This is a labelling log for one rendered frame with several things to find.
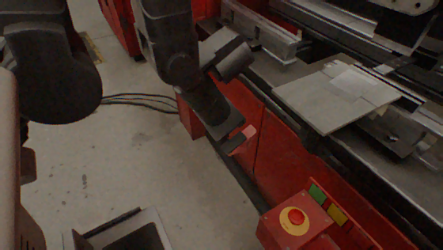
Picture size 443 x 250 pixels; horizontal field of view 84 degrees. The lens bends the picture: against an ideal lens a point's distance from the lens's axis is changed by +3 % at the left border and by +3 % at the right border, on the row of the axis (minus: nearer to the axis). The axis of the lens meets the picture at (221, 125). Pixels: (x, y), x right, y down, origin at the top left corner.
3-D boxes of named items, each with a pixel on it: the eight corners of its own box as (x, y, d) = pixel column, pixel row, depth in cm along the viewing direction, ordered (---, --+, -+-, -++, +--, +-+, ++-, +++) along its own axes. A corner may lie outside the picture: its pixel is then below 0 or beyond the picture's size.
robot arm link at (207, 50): (139, 39, 33) (162, 68, 28) (202, -15, 33) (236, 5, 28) (183, 89, 43) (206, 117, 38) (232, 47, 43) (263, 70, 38)
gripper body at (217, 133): (219, 92, 49) (203, 69, 43) (248, 123, 43) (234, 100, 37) (195, 112, 49) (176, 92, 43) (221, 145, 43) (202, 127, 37)
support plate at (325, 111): (270, 92, 63) (271, 89, 62) (342, 65, 72) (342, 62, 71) (323, 137, 52) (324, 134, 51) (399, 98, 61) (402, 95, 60)
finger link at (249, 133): (246, 125, 52) (231, 102, 45) (266, 146, 48) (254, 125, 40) (222, 145, 52) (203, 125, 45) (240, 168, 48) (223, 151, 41)
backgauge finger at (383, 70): (357, 66, 72) (365, 51, 68) (411, 45, 81) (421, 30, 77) (395, 88, 65) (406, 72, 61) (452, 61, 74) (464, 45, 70)
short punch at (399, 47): (369, 40, 63) (388, 1, 56) (373, 39, 64) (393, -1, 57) (406, 58, 57) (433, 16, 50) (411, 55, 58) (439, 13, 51)
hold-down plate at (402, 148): (309, 98, 79) (312, 91, 77) (321, 93, 81) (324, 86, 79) (396, 164, 61) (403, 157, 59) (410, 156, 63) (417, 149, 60)
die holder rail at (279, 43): (221, 20, 123) (221, 0, 116) (231, 17, 125) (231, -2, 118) (285, 66, 92) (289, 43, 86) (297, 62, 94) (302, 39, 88)
